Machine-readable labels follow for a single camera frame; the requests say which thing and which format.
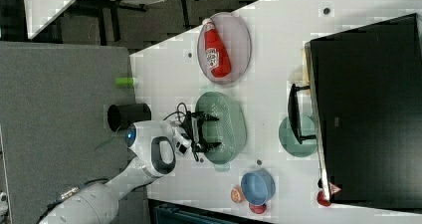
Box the red tomato toy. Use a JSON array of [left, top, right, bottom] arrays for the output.
[[316, 191, 331, 207]]

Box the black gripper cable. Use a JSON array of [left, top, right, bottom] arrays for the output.
[[162, 102, 190, 122]]

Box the black toaster oven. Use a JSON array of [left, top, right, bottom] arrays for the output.
[[288, 13, 422, 213]]

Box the black cylindrical cup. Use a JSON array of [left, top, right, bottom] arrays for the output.
[[106, 104, 151, 131]]

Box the peeled banana toy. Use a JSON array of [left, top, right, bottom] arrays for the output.
[[288, 48, 310, 89]]

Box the orange slice toy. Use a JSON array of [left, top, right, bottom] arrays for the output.
[[231, 185, 245, 203]]

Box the grey round plate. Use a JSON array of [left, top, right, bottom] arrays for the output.
[[197, 12, 252, 85]]

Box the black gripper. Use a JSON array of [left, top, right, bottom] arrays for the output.
[[181, 112, 220, 152]]

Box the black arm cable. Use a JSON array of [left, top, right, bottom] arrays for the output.
[[34, 177, 110, 224]]

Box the green marker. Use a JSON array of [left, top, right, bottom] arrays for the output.
[[114, 78, 135, 87]]

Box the red strawberry toy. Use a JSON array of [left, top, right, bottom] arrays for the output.
[[249, 203, 267, 214]]

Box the red ketchup bottle toy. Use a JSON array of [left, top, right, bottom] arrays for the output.
[[203, 18, 232, 78]]

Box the grey foam mat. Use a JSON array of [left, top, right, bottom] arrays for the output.
[[1, 42, 135, 224]]

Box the green plastic strainer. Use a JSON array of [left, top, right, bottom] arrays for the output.
[[195, 92, 247, 172]]

